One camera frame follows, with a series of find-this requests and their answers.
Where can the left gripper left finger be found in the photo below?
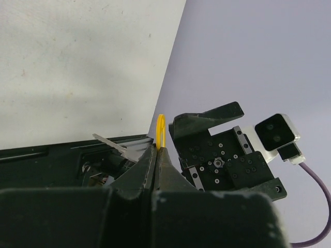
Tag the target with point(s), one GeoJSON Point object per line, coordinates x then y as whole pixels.
{"type": "Point", "coordinates": [131, 184]}

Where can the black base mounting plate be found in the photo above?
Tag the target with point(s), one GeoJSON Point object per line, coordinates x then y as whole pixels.
{"type": "Point", "coordinates": [89, 163]}

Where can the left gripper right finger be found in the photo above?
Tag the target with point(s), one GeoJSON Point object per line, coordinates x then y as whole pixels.
{"type": "Point", "coordinates": [167, 177]}

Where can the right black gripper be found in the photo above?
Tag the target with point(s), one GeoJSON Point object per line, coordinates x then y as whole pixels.
{"type": "Point", "coordinates": [225, 161]}

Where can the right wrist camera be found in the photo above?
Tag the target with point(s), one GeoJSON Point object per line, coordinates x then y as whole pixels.
{"type": "Point", "coordinates": [276, 136]}

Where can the silver key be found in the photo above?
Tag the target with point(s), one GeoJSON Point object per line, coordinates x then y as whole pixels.
{"type": "Point", "coordinates": [130, 155]}

